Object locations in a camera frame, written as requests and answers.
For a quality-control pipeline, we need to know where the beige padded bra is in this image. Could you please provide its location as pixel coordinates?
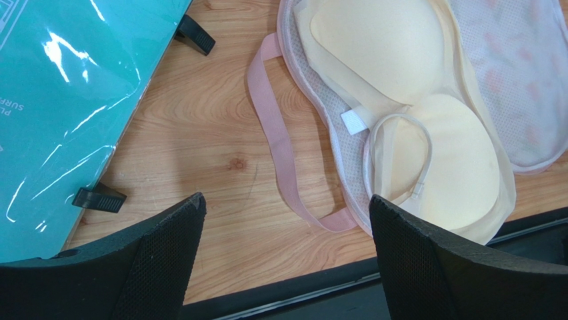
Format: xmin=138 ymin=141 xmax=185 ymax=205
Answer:
xmin=292 ymin=1 xmax=516 ymax=245

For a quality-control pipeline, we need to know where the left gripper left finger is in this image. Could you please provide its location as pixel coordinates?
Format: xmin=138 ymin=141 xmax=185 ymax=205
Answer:
xmin=1 ymin=193 xmax=207 ymax=319

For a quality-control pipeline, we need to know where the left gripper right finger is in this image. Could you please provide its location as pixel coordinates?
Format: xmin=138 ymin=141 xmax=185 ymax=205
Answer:
xmin=369 ymin=195 xmax=567 ymax=319

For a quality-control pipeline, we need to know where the teal sheet in plastic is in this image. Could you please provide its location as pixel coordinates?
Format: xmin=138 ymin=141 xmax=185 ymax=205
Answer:
xmin=0 ymin=0 xmax=193 ymax=263

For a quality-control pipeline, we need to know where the floral mesh laundry bag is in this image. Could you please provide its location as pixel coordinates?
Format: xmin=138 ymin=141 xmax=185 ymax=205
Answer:
xmin=247 ymin=1 xmax=567 ymax=232

